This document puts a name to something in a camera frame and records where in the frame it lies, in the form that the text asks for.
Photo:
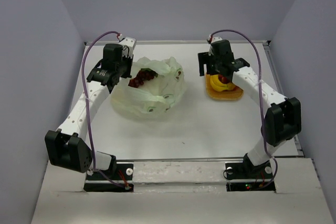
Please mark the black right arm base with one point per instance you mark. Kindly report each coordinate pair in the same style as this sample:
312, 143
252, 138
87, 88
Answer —
237, 179

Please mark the red fake strawberries with leaves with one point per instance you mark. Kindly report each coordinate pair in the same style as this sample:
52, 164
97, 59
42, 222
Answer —
223, 79

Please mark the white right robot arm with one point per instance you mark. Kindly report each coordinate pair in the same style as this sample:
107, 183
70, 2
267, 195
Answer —
280, 115

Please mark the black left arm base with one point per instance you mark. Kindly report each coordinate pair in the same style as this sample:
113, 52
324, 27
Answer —
119, 182

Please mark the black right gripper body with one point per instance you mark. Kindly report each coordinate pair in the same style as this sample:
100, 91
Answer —
213, 68

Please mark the pale green plastic bag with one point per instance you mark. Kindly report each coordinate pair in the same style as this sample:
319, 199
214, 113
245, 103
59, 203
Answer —
156, 96

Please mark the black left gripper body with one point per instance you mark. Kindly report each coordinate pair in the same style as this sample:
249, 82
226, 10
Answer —
124, 67

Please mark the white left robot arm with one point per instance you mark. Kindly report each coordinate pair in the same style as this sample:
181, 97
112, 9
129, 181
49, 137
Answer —
66, 145

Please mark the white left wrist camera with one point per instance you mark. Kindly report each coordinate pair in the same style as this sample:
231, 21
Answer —
128, 45

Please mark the yellow fake banana bunch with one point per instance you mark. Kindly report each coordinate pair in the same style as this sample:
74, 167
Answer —
220, 87

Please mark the dark red fake grapes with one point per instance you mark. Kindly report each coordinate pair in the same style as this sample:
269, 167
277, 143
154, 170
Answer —
141, 77

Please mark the orange woven mat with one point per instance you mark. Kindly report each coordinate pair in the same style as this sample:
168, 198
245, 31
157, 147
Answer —
226, 95

